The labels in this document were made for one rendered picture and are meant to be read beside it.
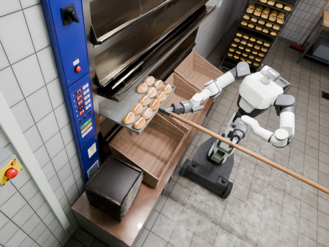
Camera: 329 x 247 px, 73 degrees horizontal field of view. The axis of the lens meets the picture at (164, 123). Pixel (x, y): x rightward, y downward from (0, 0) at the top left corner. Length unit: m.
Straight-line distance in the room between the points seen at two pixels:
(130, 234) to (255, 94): 1.35
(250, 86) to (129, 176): 1.09
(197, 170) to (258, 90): 1.17
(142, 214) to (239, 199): 1.34
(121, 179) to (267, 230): 1.80
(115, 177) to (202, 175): 1.22
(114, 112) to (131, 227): 0.84
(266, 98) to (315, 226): 1.86
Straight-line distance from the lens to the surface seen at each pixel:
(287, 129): 1.62
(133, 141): 2.09
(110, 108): 1.56
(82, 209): 1.85
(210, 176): 2.56
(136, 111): 1.49
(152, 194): 1.88
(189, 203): 2.56
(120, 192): 1.53
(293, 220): 3.05
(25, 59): 0.93
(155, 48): 1.78
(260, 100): 1.76
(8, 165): 1.02
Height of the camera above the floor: 2.30
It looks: 48 degrees down
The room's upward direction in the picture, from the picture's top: 14 degrees clockwise
